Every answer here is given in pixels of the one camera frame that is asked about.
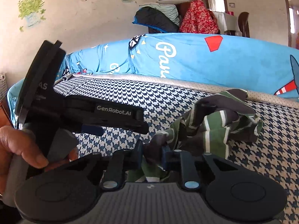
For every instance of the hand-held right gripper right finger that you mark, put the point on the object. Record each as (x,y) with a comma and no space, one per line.
(167,156)

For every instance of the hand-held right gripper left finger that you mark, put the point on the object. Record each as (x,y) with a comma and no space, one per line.
(139,154)

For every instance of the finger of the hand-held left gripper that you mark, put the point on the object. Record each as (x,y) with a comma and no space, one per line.
(93,130)
(105,112)

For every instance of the green grey striped shirt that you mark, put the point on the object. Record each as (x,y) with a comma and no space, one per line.
(217,126)

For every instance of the person's left hand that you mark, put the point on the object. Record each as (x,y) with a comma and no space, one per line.
(21,144)

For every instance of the white plastic basket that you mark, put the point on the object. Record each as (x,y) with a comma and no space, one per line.
(2,86)

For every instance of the blue printed quilt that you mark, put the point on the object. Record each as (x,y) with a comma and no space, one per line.
(198,63)

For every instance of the houndstooth bed mat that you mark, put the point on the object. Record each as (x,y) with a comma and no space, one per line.
(268,144)

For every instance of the black pillow blue trim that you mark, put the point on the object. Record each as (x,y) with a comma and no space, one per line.
(154,19)

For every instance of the light green pillow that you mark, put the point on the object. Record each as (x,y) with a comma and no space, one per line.
(168,11)

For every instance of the white flat cushion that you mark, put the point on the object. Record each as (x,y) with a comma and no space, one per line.
(175,0)

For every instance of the white tablecloth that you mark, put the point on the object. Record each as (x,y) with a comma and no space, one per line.
(224,21)

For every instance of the dark wooden chair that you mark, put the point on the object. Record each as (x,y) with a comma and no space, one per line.
(244,23)

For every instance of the green plant wall sticker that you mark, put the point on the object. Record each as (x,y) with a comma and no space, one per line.
(31,7)

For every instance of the white light switch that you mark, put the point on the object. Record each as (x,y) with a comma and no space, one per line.
(232,5)

